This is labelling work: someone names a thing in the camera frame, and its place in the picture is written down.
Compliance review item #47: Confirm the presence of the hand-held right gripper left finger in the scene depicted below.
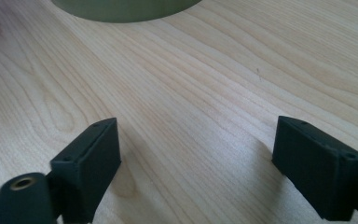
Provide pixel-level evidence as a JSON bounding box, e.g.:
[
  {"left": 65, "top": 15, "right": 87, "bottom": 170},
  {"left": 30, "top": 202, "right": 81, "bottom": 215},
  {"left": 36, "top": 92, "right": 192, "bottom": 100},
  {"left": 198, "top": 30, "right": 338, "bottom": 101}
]
[{"left": 49, "top": 117, "right": 121, "bottom": 224}]

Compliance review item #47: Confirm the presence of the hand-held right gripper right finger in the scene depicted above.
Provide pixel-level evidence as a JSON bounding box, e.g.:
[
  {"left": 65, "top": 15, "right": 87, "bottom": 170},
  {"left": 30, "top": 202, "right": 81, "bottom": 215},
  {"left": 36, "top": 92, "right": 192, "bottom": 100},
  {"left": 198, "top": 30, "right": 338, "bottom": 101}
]
[{"left": 271, "top": 116, "right": 358, "bottom": 221}]

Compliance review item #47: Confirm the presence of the green round bin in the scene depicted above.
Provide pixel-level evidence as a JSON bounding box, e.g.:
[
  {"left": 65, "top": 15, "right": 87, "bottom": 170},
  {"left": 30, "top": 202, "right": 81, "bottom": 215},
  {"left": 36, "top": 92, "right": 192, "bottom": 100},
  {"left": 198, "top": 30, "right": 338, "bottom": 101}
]
[{"left": 50, "top": 0, "right": 202, "bottom": 23}]

